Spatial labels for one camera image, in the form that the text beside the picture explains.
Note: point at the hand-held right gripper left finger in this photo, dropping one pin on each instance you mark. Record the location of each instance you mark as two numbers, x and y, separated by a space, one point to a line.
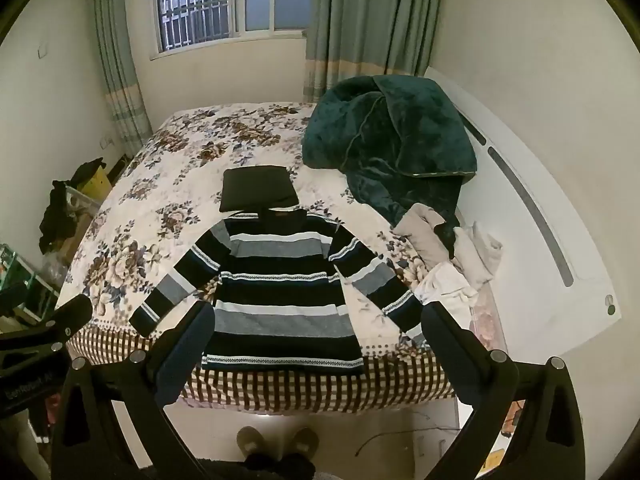
194 332

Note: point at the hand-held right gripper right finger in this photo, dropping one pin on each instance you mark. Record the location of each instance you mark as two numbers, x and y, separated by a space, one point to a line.
441 332

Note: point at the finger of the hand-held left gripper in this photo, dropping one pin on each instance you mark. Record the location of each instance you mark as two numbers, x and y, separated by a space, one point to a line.
72 315

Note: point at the striped knit sweater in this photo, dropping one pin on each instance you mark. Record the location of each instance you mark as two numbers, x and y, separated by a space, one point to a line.
280 305

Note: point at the white garment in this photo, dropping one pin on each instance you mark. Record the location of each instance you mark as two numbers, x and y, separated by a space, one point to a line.
445 290

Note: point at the green plastic crate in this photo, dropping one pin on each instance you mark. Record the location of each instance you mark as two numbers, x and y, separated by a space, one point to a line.
20 270

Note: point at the light grey garment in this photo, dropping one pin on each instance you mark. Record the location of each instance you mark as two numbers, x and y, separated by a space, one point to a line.
477 255

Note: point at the beige garment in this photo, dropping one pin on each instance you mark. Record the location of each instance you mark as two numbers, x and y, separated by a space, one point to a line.
422 235

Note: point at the black hanging cloth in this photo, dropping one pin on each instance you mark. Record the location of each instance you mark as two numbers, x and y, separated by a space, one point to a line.
52 215

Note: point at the white headboard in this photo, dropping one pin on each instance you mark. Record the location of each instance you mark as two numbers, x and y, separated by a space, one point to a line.
525 260

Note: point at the yellow box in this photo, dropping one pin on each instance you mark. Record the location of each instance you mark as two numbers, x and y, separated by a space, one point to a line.
97 187

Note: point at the floral bed sheet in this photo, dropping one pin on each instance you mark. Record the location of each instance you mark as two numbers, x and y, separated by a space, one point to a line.
165 200

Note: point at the person's right slipper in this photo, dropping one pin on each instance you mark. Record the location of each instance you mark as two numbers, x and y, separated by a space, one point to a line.
304 444

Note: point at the black folded garment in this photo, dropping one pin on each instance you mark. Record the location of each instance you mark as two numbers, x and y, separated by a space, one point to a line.
257 187

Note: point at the dark green plush blanket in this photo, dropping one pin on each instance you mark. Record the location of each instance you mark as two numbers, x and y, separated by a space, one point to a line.
390 135

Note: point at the narrow green curtain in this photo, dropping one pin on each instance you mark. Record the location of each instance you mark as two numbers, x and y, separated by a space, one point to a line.
117 60

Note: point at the wide green curtain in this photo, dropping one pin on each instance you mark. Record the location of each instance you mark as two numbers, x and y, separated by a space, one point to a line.
370 20

